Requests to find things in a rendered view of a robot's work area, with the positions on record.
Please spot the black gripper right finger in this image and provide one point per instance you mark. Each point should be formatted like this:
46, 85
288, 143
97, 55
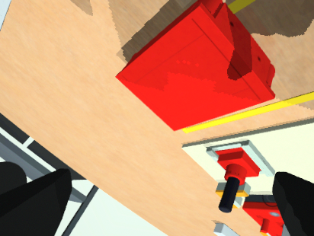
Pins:
294, 197

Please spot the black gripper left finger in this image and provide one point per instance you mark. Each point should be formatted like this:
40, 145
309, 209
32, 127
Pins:
37, 207

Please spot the red hollow shell with corner holes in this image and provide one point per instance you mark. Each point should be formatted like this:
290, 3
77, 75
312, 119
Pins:
203, 65

